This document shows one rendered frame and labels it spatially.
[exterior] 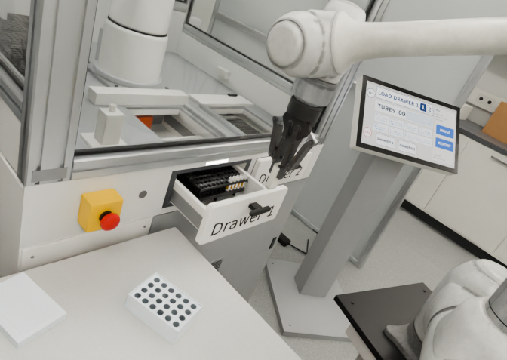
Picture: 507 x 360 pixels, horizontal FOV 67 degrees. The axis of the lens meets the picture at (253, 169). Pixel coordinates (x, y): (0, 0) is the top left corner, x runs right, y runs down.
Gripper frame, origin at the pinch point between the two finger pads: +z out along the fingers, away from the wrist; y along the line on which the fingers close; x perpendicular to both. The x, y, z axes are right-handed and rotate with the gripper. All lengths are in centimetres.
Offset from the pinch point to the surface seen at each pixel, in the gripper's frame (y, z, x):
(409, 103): 9, -16, -94
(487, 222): -39, 67, -280
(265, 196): 1.2, 7.5, -1.8
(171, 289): -4.9, 20.2, 28.8
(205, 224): 1.5, 11.3, 17.6
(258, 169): 14.6, 9.4, -14.2
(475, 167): -9, 33, -280
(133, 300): -3.7, 19.9, 37.1
